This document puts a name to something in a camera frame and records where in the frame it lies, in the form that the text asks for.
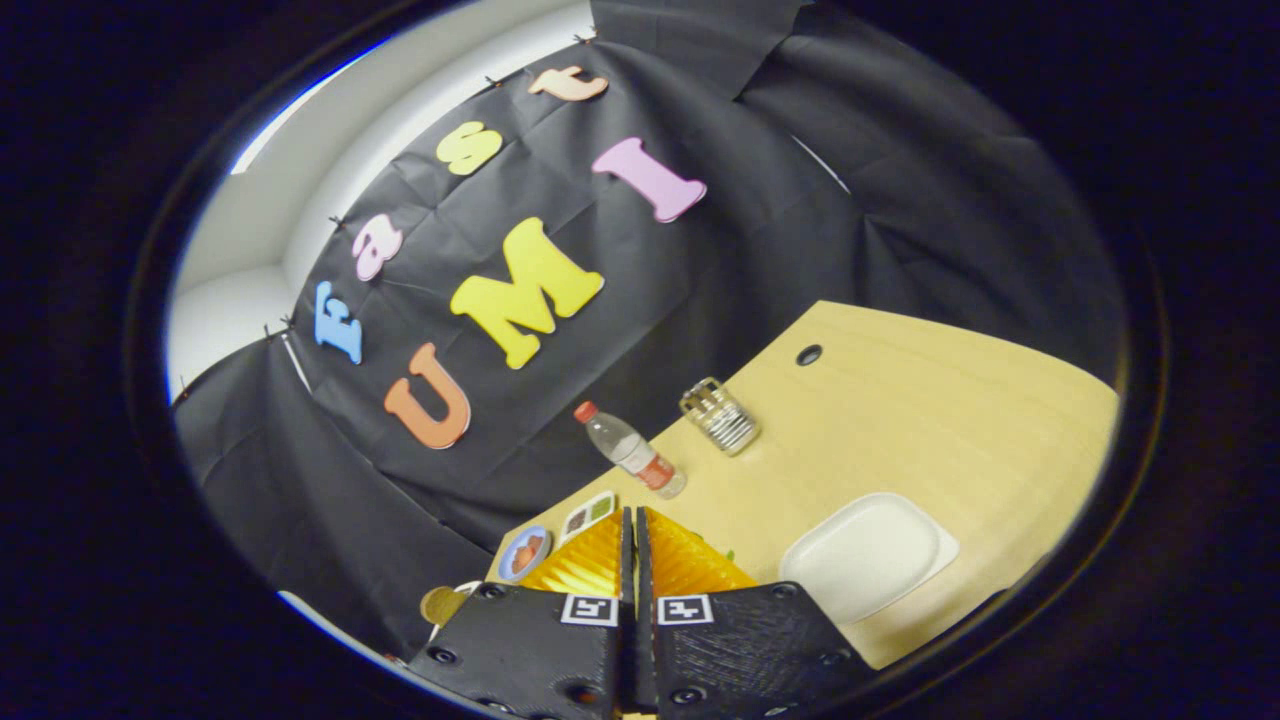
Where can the red food slices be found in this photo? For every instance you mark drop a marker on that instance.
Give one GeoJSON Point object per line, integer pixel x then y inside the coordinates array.
{"type": "Point", "coordinates": [528, 553]}

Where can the white divided condiment dish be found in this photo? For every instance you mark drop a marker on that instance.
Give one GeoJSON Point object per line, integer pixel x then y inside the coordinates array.
{"type": "Point", "coordinates": [590, 513]}

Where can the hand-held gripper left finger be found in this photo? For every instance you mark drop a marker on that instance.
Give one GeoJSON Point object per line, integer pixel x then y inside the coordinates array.
{"type": "Point", "coordinates": [530, 650]}

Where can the brown toast bread slice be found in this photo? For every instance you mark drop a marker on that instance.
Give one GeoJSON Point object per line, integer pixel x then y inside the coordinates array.
{"type": "Point", "coordinates": [440, 605]}

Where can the white rectangular plate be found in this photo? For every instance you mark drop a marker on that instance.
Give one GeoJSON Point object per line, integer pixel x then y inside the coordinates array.
{"type": "Point", "coordinates": [865, 555]}

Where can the blue plate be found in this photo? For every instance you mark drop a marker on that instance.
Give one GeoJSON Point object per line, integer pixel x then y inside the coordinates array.
{"type": "Point", "coordinates": [507, 565]}

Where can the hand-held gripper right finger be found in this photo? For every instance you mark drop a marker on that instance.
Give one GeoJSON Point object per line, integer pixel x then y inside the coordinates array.
{"type": "Point", "coordinates": [750, 650]}

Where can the clear water bottle red cap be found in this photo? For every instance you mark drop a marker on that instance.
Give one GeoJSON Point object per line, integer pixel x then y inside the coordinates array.
{"type": "Point", "coordinates": [630, 450]}

